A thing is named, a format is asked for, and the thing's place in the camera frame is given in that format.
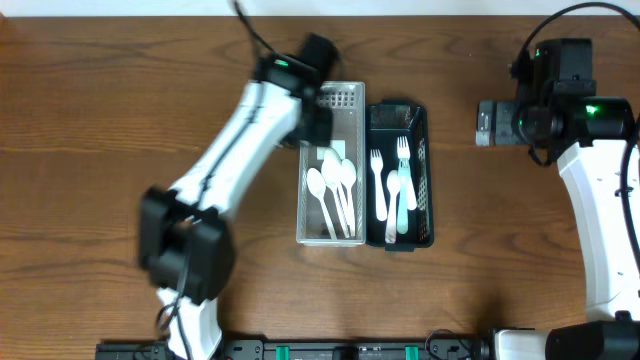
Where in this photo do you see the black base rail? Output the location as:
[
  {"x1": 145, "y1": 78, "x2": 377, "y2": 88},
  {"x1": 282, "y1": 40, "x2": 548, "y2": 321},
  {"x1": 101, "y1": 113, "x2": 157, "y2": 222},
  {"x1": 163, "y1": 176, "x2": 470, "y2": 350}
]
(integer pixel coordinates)
[{"x1": 94, "y1": 332, "x2": 498, "y2": 360}]

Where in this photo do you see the left black cable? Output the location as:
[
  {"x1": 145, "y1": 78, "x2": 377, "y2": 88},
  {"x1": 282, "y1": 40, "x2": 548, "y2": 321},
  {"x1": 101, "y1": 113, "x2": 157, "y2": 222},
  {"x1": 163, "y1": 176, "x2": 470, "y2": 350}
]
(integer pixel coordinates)
[{"x1": 154, "y1": 0, "x2": 276, "y2": 360}]

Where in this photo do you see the black perforated plastic basket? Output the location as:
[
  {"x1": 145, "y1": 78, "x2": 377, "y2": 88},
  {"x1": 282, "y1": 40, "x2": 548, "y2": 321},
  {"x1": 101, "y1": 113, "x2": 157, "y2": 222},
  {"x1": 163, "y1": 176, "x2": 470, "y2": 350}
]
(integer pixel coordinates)
[{"x1": 365, "y1": 100, "x2": 434, "y2": 252}]

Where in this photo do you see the clear perforated plastic basket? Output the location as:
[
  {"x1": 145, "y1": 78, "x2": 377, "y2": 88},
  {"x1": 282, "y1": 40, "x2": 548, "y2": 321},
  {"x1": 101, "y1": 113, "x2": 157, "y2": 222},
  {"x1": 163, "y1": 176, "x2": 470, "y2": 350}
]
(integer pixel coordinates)
[{"x1": 296, "y1": 81, "x2": 366, "y2": 247}]

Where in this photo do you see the white plastic fork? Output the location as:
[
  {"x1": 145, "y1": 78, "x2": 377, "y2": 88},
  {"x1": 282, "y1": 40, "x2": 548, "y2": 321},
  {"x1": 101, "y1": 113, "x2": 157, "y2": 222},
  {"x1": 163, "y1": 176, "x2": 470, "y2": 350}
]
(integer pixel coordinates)
[
  {"x1": 370, "y1": 149, "x2": 387, "y2": 221},
  {"x1": 397, "y1": 136, "x2": 417, "y2": 211},
  {"x1": 397, "y1": 159, "x2": 410, "y2": 234}
]

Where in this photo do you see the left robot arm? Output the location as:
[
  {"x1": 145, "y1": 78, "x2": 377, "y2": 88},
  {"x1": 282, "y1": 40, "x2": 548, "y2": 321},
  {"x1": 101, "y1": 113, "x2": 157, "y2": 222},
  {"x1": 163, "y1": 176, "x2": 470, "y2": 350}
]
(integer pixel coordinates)
[{"x1": 137, "y1": 33, "x2": 338, "y2": 359}]

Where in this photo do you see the white plastic spoon crossing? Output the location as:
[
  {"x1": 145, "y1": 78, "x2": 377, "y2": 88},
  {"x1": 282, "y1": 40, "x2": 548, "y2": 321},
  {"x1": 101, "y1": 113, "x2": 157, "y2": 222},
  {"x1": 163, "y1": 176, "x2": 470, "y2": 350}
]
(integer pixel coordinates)
[{"x1": 306, "y1": 168, "x2": 337, "y2": 240}]

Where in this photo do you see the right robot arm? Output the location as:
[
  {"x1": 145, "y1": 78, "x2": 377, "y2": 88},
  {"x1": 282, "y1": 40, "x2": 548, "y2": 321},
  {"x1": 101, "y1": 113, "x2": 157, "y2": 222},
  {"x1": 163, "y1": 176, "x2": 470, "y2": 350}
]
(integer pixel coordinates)
[{"x1": 476, "y1": 38, "x2": 639, "y2": 359}]

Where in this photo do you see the white plastic spoon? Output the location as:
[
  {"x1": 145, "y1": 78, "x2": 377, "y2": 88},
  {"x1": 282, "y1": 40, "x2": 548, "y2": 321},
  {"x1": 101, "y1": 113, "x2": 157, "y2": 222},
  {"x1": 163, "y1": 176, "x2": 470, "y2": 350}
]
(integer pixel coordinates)
[
  {"x1": 385, "y1": 170, "x2": 401, "y2": 244},
  {"x1": 321, "y1": 147, "x2": 352, "y2": 239},
  {"x1": 341, "y1": 159, "x2": 357, "y2": 237},
  {"x1": 321, "y1": 157, "x2": 350, "y2": 239}
]

